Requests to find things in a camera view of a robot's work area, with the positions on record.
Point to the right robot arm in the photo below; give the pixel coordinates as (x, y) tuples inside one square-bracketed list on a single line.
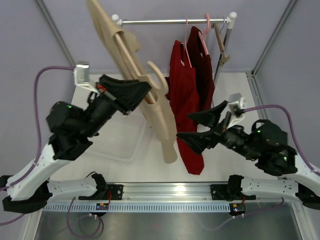
[(267, 146)]

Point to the bright red t shirt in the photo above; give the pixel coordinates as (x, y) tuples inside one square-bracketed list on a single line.
[(184, 99)]

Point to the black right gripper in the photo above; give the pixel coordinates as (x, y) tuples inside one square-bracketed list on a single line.
[(198, 140)]

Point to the dark maroon t shirt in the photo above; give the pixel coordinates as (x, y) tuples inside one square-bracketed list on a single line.
[(203, 69)]

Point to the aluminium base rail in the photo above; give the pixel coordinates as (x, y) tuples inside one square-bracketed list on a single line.
[(165, 193)]

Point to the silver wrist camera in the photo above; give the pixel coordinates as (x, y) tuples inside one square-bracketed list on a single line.
[(237, 104), (81, 76)]

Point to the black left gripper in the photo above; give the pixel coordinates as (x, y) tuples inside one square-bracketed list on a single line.
[(123, 95)]

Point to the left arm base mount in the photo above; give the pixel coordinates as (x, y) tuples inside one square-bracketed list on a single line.
[(104, 191)]

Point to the beige wooden hanger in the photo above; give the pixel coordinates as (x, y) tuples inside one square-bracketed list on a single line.
[(128, 46)]

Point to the metal clothes rack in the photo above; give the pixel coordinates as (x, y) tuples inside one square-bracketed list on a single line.
[(221, 26)]

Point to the thick pink plastic hanger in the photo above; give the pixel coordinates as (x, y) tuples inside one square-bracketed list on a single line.
[(203, 35)]

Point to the wooden clip hanger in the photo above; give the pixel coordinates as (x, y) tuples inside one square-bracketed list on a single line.
[(223, 58)]

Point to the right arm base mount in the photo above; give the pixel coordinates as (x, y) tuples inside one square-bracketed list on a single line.
[(230, 191)]

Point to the white slotted cable duct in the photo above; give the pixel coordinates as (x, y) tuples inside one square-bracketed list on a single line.
[(139, 207)]

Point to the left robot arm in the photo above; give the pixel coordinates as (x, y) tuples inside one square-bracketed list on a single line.
[(72, 129)]

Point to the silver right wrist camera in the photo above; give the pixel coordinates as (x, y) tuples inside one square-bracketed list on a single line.
[(237, 104)]

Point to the beige t shirt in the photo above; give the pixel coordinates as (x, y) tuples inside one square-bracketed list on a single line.
[(159, 115)]

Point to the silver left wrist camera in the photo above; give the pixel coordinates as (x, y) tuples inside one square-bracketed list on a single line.
[(81, 76)]

